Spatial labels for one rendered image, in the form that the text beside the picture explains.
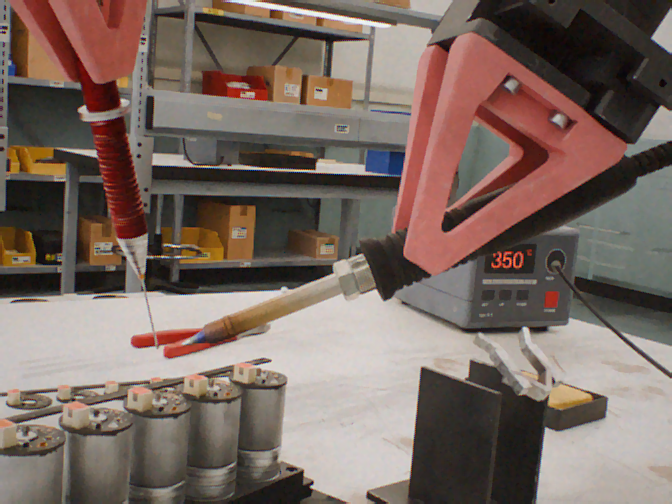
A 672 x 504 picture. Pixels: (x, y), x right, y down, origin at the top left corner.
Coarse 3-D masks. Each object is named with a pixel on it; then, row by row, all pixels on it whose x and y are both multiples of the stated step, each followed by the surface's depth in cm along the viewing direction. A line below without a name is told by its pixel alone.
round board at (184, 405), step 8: (168, 400) 34; (176, 400) 34; (184, 400) 34; (128, 408) 32; (152, 408) 33; (160, 408) 32; (168, 408) 33; (184, 408) 33; (144, 416) 32; (152, 416) 32; (160, 416) 32; (168, 416) 32
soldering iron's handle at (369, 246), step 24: (624, 168) 33; (648, 168) 33; (576, 192) 33; (600, 192) 33; (624, 192) 33; (456, 216) 33; (528, 216) 32; (552, 216) 32; (576, 216) 33; (360, 240) 33; (384, 240) 32; (504, 240) 32; (384, 264) 32; (408, 264) 32; (456, 264) 33; (384, 288) 32
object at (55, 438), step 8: (16, 432) 29; (40, 432) 29; (48, 432) 29; (56, 432) 29; (24, 440) 28; (40, 440) 29; (48, 440) 29; (56, 440) 29; (64, 440) 29; (0, 448) 28; (8, 448) 28; (16, 448) 28; (24, 448) 28; (32, 448) 28; (40, 448) 28; (48, 448) 28; (56, 448) 28
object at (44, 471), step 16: (32, 432) 29; (0, 464) 28; (16, 464) 28; (32, 464) 28; (48, 464) 28; (0, 480) 28; (16, 480) 28; (32, 480) 28; (48, 480) 28; (0, 496) 28; (16, 496) 28; (32, 496) 28; (48, 496) 28
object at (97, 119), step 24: (96, 0) 27; (72, 48) 27; (96, 96) 27; (120, 96) 28; (96, 120) 27; (120, 120) 28; (96, 144) 28; (120, 144) 28; (120, 168) 28; (120, 192) 29; (120, 216) 29; (144, 216) 30
